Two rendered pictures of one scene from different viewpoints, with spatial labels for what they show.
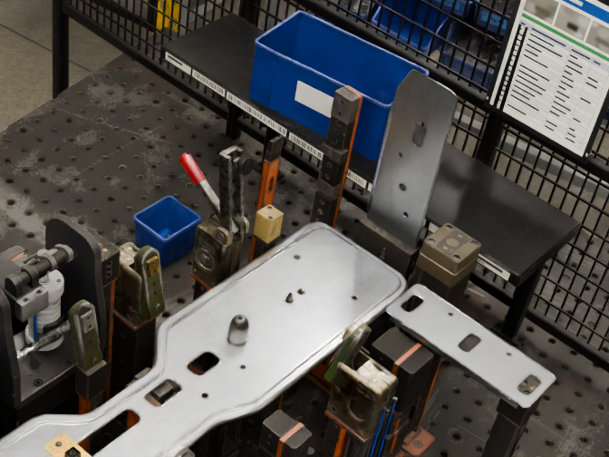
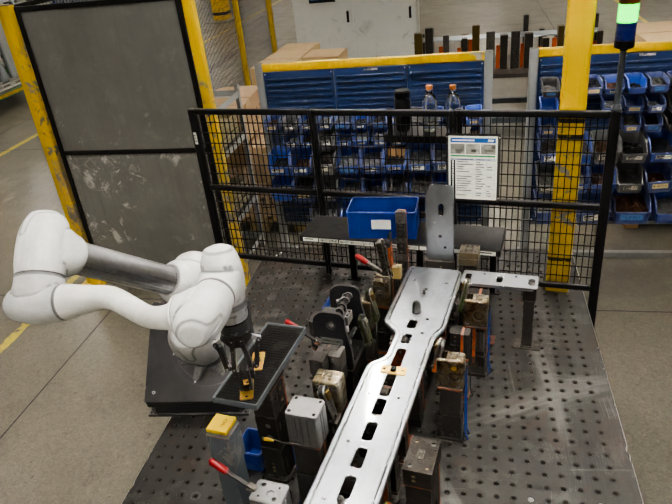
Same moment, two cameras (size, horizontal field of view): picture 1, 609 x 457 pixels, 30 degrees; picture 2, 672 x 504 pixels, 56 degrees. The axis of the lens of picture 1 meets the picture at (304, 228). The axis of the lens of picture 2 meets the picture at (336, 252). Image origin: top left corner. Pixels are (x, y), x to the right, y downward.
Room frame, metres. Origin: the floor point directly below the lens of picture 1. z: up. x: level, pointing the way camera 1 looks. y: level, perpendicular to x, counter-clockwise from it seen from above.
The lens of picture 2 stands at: (-0.57, 0.71, 2.32)
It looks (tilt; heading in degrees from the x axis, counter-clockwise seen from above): 29 degrees down; 349
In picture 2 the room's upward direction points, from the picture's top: 6 degrees counter-clockwise
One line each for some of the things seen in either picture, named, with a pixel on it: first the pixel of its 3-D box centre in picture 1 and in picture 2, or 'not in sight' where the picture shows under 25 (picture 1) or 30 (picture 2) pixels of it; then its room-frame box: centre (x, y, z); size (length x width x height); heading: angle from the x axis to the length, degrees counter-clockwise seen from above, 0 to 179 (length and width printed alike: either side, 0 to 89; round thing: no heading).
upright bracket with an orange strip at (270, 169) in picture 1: (257, 247); (392, 286); (1.51, 0.08, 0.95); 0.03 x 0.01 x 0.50; 147
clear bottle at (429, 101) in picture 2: not in sight; (429, 108); (1.93, -0.27, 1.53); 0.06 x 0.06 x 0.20
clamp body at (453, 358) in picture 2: not in sight; (451, 396); (0.91, 0.08, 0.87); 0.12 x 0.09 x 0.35; 57
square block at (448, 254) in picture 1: (430, 313); (469, 285); (1.50, -0.26, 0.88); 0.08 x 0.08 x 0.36; 57
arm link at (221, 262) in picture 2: not in sight; (221, 276); (0.82, 0.73, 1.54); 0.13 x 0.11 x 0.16; 157
